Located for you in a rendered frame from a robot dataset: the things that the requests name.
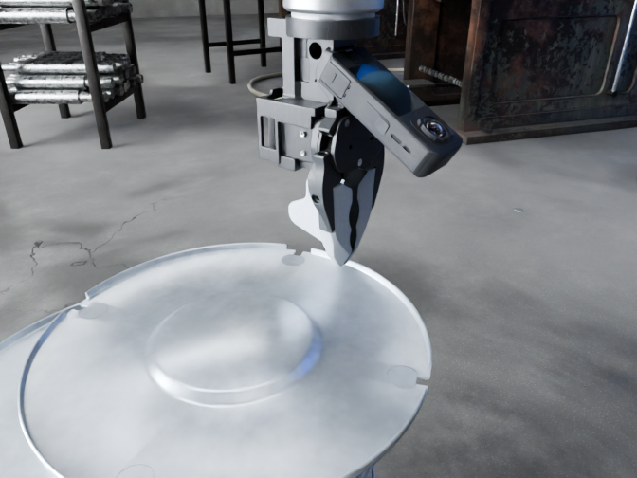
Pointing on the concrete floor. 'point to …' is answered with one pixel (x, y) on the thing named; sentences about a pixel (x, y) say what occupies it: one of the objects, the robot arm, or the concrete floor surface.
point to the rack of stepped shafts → (70, 64)
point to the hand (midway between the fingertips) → (348, 254)
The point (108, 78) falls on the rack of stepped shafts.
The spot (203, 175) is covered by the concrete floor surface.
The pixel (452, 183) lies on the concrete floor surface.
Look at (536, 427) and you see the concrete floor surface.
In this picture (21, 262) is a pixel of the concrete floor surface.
